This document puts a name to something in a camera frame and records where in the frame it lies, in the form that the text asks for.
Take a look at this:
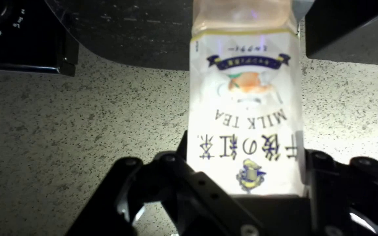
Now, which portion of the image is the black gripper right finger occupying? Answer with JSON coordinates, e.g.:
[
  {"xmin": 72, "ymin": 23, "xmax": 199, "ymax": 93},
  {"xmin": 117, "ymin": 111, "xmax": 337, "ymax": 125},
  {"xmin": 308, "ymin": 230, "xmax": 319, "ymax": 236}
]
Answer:
[{"xmin": 306, "ymin": 149, "xmax": 378, "ymax": 236}]

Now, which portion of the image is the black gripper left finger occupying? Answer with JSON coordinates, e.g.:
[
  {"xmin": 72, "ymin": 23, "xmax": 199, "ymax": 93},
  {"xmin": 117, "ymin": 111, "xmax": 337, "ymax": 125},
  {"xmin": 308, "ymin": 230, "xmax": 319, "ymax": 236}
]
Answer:
[{"xmin": 66, "ymin": 129, "xmax": 260, "ymax": 236}]

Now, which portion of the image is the milk tea bottle white label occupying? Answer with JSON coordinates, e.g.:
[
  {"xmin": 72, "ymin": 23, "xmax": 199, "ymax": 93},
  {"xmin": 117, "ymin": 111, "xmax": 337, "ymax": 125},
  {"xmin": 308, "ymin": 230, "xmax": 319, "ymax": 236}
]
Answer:
[{"xmin": 185, "ymin": 0, "xmax": 307, "ymax": 196}]

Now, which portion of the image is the black silver microwave oven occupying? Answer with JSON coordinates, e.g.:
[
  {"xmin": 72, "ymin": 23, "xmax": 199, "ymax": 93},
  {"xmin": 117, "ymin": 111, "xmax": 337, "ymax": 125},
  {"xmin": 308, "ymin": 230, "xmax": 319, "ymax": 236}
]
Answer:
[{"xmin": 304, "ymin": 0, "xmax": 378, "ymax": 68}]

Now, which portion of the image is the black kitchen stove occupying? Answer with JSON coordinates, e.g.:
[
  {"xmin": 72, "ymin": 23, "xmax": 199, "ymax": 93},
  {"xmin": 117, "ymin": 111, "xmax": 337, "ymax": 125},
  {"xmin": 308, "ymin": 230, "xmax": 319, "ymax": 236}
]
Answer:
[{"xmin": 0, "ymin": 0, "xmax": 80, "ymax": 77}]

